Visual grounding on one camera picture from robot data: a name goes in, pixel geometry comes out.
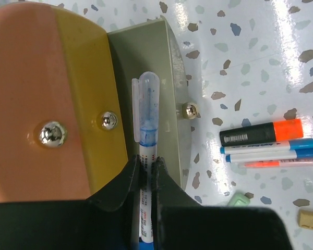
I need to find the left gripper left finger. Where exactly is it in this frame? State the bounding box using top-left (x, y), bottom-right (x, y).
top-left (86, 154), bottom-right (141, 250)

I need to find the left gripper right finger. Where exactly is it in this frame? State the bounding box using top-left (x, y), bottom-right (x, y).
top-left (152, 157), bottom-right (201, 249)

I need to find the clear green-capped tube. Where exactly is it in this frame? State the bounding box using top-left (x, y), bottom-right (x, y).
top-left (227, 193), bottom-right (250, 207)

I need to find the teal-tipped pen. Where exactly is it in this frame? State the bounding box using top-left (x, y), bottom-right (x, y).
top-left (132, 71), bottom-right (160, 245)

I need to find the black orange highlighter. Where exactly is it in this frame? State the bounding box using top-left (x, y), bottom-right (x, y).
top-left (219, 119), bottom-right (304, 147)

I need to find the beige round drawer organizer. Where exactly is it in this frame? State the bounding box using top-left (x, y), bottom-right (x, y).
top-left (0, 2), bottom-right (198, 203)

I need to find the white blue-capped marker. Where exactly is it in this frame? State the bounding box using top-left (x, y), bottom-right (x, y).
top-left (225, 148), bottom-right (313, 163)
top-left (220, 138), bottom-right (313, 154)

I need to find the orange thin pen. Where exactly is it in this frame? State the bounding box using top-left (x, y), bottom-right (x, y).
top-left (238, 158), bottom-right (313, 168)

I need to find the small tan eraser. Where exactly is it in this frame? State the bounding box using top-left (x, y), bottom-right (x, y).
top-left (298, 210), bottom-right (313, 230)

